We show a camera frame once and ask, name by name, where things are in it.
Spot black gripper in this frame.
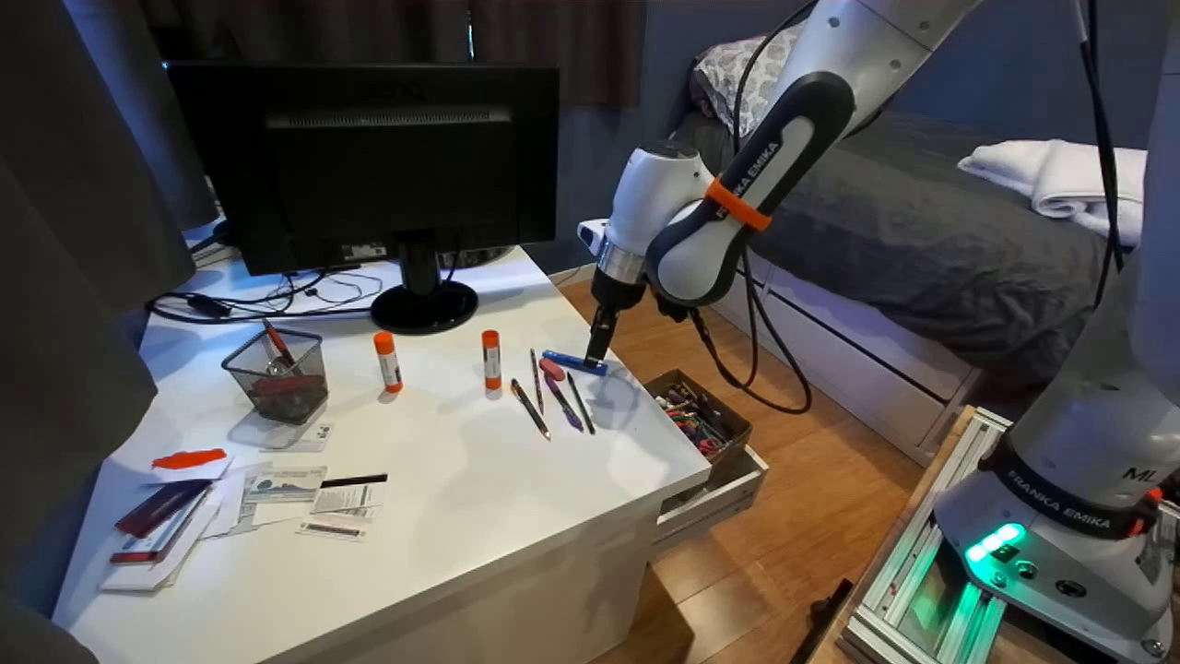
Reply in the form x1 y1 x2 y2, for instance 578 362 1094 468
585 272 642 362

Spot blue marker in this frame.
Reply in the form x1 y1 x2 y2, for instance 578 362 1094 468
542 351 609 378

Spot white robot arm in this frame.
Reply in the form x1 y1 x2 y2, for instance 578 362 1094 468
585 0 1180 632

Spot open white drawer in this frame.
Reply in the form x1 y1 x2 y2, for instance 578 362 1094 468
655 440 768 550

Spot brown pencil on desk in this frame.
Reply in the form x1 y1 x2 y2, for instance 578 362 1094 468
566 372 598 434

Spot black pen on desk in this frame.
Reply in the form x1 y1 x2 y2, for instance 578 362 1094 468
508 378 548 440

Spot right orange glue stick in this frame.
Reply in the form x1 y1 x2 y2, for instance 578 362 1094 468
481 330 502 395

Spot orange glue stick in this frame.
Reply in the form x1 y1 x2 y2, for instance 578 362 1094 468
481 330 502 395
373 330 401 395

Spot white desk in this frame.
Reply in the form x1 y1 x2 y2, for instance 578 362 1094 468
54 252 708 664

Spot left orange glue stick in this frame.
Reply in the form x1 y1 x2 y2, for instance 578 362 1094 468
373 330 401 395

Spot patterned grey pillow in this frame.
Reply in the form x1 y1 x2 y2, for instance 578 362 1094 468
690 31 798 137

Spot grey bed with mattress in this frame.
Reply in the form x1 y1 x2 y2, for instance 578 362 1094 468
574 97 1119 465

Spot white paper cards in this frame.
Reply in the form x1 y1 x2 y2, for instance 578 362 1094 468
236 465 389 534

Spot black mesh pen holder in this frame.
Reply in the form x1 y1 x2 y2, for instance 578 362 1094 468
221 330 327 426

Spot black computer monitor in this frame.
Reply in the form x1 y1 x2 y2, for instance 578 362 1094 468
166 58 561 336

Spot orange red paper piece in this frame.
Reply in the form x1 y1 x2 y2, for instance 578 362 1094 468
151 447 228 472

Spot white folded blanket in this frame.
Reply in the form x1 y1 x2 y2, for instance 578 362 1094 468
958 142 1146 247

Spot black monitor cables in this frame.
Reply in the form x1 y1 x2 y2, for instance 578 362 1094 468
145 261 385 330

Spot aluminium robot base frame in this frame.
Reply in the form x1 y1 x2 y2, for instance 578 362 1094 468
841 402 1180 664

